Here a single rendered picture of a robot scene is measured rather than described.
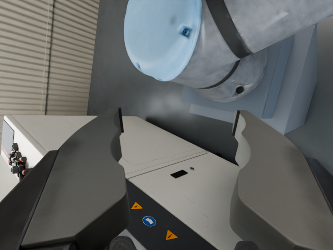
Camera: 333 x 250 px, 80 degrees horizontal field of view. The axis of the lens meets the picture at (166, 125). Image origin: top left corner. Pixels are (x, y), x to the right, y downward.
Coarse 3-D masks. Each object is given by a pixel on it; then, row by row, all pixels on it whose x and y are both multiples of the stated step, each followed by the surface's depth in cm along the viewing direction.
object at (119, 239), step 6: (114, 240) 5; (120, 240) 5; (126, 240) 5; (114, 246) 5; (120, 246) 5; (126, 246) 5; (132, 246) 5; (240, 246) 5; (246, 246) 5; (252, 246) 5
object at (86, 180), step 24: (96, 120) 10; (120, 120) 11; (72, 144) 8; (96, 144) 8; (72, 168) 7; (96, 168) 7; (120, 168) 7; (48, 192) 6; (72, 192) 6; (96, 192) 6; (120, 192) 6; (48, 216) 6; (72, 216) 6; (96, 216) 6; (120, 216) 6; (24, 240) 5; (48, 240) 5; (72, 240) 5; (96, 240) 6
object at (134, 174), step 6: (192, 156) 115; (216, 156) 127; (168, 162) 98; (174, 162) 100; (228, 162) 122; (150, 168) 87; (156, 168) 88; (126, 174) 77; (132, 174) 78; (138, 174) 79
